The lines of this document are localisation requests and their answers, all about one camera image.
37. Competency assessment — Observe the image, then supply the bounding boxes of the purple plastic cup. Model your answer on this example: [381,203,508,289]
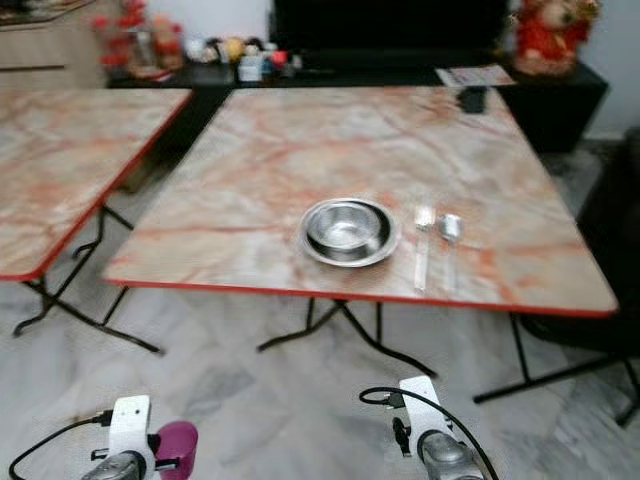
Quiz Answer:
[155,421,200,480]

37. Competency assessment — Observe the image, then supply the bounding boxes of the round steel plate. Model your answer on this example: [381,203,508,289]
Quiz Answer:
[298,197,403,269]

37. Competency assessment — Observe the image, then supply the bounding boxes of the steel fork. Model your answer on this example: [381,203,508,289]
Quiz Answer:
[413,206,437,294]

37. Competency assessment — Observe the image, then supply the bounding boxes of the steel bowl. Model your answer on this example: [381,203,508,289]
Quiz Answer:
[305,200,392,259]

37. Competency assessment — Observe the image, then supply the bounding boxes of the marble folding table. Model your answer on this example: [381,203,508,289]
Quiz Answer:
[102,85,619,404]
[0,88,193,356]

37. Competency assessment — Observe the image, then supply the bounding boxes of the small black box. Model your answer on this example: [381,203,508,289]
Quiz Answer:
[457,86,490,115]

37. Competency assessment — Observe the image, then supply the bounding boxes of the printed paper leaflet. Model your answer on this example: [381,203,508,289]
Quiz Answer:
[434,65,519,89]

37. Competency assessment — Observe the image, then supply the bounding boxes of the small white jar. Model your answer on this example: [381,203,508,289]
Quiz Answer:
[238,55,265,84]

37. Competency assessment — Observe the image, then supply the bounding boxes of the black television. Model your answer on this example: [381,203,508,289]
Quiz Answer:
[269,0,512,54]

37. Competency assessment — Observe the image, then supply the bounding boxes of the red and gold plush figure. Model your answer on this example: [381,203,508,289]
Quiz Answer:
[512,0,602,77]

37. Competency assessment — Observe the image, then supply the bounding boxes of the tall red-lidded jar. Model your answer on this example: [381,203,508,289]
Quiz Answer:
[128,32,154,79]

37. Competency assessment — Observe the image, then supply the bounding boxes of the light wooden drawer cabinet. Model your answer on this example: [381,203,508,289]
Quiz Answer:
[0,0,117,94]

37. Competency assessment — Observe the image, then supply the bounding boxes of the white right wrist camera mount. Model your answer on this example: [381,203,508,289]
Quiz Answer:
[398,376,447,442]

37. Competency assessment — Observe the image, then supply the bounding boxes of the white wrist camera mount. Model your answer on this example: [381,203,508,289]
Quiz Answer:
[108,395,157,464]
[398,376,447,442]

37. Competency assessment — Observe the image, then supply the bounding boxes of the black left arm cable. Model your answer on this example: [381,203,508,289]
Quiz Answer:
[8,411,117,480]

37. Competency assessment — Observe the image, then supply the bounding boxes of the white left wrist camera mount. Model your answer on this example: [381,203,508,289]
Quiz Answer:
[108,395,157,464]

